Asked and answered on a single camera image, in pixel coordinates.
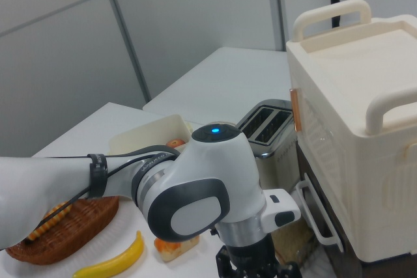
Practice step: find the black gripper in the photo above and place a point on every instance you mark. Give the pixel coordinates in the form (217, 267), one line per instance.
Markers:
(251, 255)

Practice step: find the orange glazed bread roll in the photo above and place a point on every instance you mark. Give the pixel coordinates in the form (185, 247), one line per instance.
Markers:
(169, 249)

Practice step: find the red toy peach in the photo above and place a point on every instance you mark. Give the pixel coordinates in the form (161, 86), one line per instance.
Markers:
(176, 143)

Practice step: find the brown toast slice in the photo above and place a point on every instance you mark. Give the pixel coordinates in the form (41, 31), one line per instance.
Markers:
(290, 239)

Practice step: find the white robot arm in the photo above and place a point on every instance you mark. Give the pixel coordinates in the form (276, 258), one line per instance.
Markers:
(202, 174)

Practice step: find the chrome two-slot toaster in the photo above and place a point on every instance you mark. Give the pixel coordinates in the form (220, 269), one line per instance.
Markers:
(277, 164)

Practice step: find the striped twisted bread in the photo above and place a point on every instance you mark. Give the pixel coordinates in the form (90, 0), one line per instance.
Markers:
(40, 230)

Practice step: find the yellow toy banana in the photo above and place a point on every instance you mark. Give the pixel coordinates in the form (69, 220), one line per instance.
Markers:
(127, 255)

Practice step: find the white open plastic box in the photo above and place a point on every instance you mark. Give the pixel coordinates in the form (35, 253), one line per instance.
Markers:
(146, 134)

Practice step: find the large cream plastic cabinet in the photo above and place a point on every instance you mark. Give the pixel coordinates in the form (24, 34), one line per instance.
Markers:
(358, 112)

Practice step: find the brown wicker basket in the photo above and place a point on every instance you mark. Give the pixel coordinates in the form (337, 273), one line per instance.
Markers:
(75, 232)

